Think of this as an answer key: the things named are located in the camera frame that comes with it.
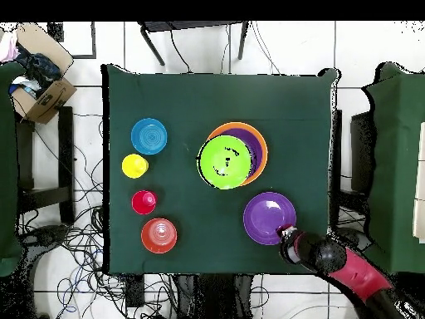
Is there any purple plastic bowl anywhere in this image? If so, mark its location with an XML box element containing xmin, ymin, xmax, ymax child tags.
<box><xmin>220</xmin><ymin>127</ymin><xmax>266</xmax><ymax>179</ymax></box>
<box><xmin>242</xmin><ymin>191</ymin><xmax>297</xmax><ymax>246</ymax></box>

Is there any green plastic bowl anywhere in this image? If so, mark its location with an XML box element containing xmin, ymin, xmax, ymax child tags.
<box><xmin>197</xmin><ymin>135</ymin><xmax>254</xmax><ymax>191</ymax></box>

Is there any large orange plastic bowl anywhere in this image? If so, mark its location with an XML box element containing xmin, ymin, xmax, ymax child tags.
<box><xmin>207</xmin><ymin>121</ymin><xmax>269</xmax><ymax>187</ymax></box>

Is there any black stand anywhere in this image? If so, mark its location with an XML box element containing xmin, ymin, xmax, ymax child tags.
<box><xmin>349</xmin><ymin>110</ymin><xmax>378</xmax><ymax>195</ymax></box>

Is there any small red-orange plastic bowl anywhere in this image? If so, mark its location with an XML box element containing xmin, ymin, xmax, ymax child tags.
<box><xmin>140</xmin><ymin>217</ymin><xmax>178</xmax><ymax>255</ymax></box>

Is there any green cloth covered table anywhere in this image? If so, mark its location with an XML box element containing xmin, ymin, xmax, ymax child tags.
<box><xmin>360</xmin><ymin>61</ymin><xmax>425</xmax><ymax>275</ymax></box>
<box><xmin>0</xmin><ymin>61</ymin><xmax>27</xmax><ymax>277</ymax></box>

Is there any white panel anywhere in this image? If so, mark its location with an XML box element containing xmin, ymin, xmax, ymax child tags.
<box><xmin>412</xmin><ymin>121</ymin><xmax>425</xmax><ymax>244</ymax></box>

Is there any red plastic cup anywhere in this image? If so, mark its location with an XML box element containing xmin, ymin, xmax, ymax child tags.
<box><xmin>131</xmin><ymin>189</ymin><xmax>158</xmax><ymax>216</ymax></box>

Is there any dark green tablecloth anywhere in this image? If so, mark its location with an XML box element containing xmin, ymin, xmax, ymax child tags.
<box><xmin>100</xmin><ymin>63</ymin><xmax>341</xmax><ymax>276</ymax></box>

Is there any black power brick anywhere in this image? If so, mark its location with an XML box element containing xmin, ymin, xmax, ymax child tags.
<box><xmin>125</xmin><ymin>273</ymin><xmax>146</xmax><ymax>308</ymax></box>

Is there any yellow plastic cup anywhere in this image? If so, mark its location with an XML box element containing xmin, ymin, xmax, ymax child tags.
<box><xmin>121</xmin><ymin>153</ymin><xmax>149</xmax><ymax>179</ymax></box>

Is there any blue plastic bowl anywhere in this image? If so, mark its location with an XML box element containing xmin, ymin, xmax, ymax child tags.
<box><xmin>130</xmin><ymin>117</ymin><xmax>169</xmax><ymax>156</ymax></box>

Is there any black floor device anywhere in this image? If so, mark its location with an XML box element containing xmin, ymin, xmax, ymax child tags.
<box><xmin>19</xmin><ymin>223</ymin><xmax>71</xmax><ymax>248</ymax></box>

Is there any cardboard box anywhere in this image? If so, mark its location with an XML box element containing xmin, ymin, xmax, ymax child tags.
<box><xmin>9</xmin><ymin>22</ymin><xmax>78</xmax><ymax>125</ymax></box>

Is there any pile of clothes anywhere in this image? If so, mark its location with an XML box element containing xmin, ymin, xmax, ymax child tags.
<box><xmin>0</xmin><ymin>31</ymin><xmax>64</xmax><ymax>99</ymax></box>

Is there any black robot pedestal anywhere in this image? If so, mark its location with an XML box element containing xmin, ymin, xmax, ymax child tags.
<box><xmin>172</xmin><ymin>273</ymin><xmax>255</xmax><ymax>319</ymax></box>

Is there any tangle of floor cables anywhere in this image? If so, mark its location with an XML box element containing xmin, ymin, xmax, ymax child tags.
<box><xmin>16</xmin><ymin>109</ymin><xmax>177</xmax><ymax>319</ymax></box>

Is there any black metal frame table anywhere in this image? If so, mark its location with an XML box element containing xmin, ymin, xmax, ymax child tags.
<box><xmin>137</xmin><ymin>20</ymin><xmax>250</xmax><ymax>66</ymax></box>

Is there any black floor frame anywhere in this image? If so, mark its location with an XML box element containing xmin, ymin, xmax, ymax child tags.
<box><xmin>46</xmin><ymin>21</ymin><xmax>97</xmax><ymax>60</ymax></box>

